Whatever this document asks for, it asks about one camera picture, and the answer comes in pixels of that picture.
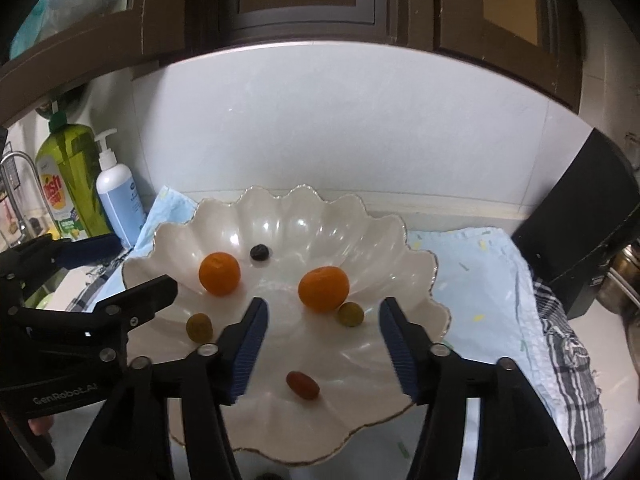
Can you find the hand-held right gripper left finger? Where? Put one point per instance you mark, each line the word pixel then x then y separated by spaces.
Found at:
pixel 247 355

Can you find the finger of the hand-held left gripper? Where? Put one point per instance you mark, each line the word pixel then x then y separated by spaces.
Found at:
pixel 90 250
pixel 142 297

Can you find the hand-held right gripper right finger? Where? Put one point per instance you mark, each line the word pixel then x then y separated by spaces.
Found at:
pixel 400 350

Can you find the red-green grape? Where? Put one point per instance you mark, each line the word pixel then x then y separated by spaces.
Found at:
pixel 350 314
pixel 199 327

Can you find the dark red oval grape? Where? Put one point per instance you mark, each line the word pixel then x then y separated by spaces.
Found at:
pixel 302 385

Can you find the orange mandarin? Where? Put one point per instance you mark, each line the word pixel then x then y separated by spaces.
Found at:
pixel 323 289
pixel 219 273

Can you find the dark blue grape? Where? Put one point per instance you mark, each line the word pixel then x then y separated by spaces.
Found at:
pixel 259 252

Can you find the white scalloped bowl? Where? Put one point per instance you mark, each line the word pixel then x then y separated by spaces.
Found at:
pixel 295 240

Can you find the person's left hand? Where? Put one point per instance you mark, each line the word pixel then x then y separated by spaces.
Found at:
pixel 40 426

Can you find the blue pump bottle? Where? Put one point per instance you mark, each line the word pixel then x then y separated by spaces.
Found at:
pixel 120 195

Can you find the green dish soap bottle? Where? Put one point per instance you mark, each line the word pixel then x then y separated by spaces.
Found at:
pixel 70 180

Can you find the light blue patterned cloth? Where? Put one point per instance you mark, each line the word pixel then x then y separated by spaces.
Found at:
pixel 490 300

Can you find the tall steel faucet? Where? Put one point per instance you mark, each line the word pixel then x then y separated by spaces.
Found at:
pixel 15 175

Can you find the grey checked cloth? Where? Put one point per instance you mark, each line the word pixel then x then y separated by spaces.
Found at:
pixel 570 360

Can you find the black knife block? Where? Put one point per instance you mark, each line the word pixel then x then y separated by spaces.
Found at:
pixel 580 225

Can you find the steel pot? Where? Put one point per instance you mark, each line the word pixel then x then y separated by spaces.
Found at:
pixel 620 275

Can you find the plastic bag of paper towels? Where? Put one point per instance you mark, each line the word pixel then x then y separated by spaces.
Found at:
pixel 60 5

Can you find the dark wooden cabinet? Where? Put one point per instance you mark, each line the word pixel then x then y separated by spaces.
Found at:
pixel 400 10

